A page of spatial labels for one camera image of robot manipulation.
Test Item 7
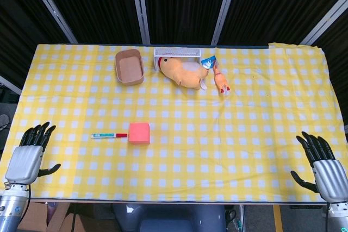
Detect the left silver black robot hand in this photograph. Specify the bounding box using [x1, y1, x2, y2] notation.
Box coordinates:
[4, 121, 61, 186]

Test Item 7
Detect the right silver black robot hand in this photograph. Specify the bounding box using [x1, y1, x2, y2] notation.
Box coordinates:
[290, 131, 348, 203]

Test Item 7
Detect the red and white marker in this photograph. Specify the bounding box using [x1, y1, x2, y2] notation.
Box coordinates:
[91, 133, 128, 139]

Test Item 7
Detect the pink foam cube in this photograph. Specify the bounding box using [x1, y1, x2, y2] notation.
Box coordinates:
[128, 122, 151, 146]

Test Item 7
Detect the brown cardboard box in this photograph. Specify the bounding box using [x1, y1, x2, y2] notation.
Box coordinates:
[17, 202, 84, 232]

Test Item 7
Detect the yellow white checkered tablecloth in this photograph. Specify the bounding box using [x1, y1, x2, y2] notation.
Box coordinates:
[0, 42, 348, 203]

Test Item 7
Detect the brown paper tray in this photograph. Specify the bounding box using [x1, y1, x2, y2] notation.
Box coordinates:
[115, 48, 144, 87]

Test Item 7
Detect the orange rubber chicken toy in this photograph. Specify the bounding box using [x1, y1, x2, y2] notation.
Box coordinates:
[212, 63, 232, 96]

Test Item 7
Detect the grey robot torso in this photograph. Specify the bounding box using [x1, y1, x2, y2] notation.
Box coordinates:
[113, 203, 228, 232]

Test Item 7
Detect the blue snack packet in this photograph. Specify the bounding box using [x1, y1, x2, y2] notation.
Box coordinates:
[201, 55, 218, 69]

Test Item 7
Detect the orange plush animal toy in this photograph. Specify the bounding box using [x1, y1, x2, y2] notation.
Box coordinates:
[158, 56, 209, 91]

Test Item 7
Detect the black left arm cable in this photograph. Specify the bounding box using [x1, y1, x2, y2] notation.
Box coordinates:
[24, 184, 32, 205]

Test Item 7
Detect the grey metal frame post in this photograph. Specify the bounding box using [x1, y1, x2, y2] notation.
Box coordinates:
[300, 0, 348, 46]
[23, 0, 79, 44]
[210, 0, 241, 46]
[0, 76, 22, 96]
[129, 0, 151, 45]

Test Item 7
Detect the white wire mesh basket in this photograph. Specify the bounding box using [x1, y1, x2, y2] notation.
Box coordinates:
[153, 47, 202, 71]

